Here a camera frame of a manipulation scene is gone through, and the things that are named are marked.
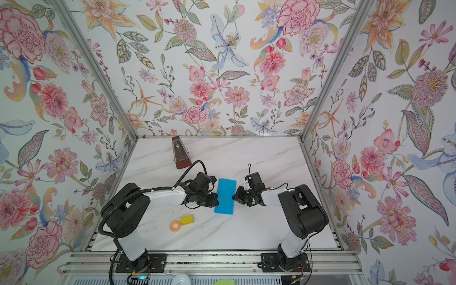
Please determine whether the blue square paper sheet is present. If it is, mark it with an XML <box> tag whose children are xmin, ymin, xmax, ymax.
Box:
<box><xmin>214</xmin><ymin>179</ymin><xmax>236</xmax><ymax>215</ymax></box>

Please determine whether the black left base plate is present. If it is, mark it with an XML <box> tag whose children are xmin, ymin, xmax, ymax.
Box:
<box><xmin>115</xmin><ymin>254</ymin><xmax>167</xmax><ymax>274</ymax></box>

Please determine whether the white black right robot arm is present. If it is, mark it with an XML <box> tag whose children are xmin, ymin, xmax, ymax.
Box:
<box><xmin>232</xmin><ymin>172</ymin><xmax>329</xmax><ymax>261</ymax></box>

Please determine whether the yellow block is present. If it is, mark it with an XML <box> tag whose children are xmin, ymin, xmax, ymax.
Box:
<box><xmin>179</xmin><ymin>215</ymin><xmax>195</xmax><ymax>226</ymax></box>

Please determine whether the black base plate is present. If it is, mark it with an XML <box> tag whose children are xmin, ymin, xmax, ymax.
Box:
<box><xmin>115</xmin><ymin>254</ymin><xmax>167</xmax><ymax>274</ymax></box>
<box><xmin>257</xmin><ymin>252</ymin><xmax>311</xmax><ymax>273</ymax></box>

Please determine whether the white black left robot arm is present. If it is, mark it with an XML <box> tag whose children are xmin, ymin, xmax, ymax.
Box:
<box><xmin>97</xmin><ymin>172</ymin><xmax>219</xmax><ymax>262</ymax></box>

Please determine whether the aluminium corner post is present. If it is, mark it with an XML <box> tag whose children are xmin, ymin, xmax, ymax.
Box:
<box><xmin>50</xmin><ymin>0</ymin><xmax>138</xmax><ymax>143</ymax></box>
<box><xmin>300</xmin><ymin>1</ymin><xmax>372</xmax><ymax>143</ymax></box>

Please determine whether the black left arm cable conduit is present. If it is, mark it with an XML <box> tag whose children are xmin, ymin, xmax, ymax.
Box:
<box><xmin>97</xmin><ymin>160</ymin><xmax>208</xmax><ymax>239</ymax></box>

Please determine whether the left back aluminium corner post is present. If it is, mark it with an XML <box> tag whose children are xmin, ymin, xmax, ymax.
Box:
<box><xmin>50</xmin><ymin>0</ymin><xmax>138</xmax><ymax>143</ymax></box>

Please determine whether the right back aluminium corner post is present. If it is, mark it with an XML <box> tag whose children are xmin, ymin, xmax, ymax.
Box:
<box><xmin>300</xmin><ymin>1</ymin><xmax>372</xmax><ymax>143</ymax></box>

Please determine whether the orange tape roll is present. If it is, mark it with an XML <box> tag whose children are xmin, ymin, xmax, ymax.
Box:
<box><xmin>169</xmin><ymin>220</ymin><xmax>182</xmax><ymax>233</ymax></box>

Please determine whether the brown wooden metronome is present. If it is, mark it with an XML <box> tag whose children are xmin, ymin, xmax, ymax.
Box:
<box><xmin>172</xmin><ymin>136</ymin><xmax>192</xmax><ymax>169</ymax></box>

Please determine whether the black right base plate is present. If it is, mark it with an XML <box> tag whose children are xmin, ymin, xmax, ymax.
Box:
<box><xmin>257</xmin><ymin>252</ymin><xmax>311</xmax><ymax>273</ymax></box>

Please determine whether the aluminium front rail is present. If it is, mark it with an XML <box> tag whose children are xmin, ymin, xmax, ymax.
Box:
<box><xmin>58</xmin><ymin>249</ymin><xmax>363</xmax><ymax>276</ymax></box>

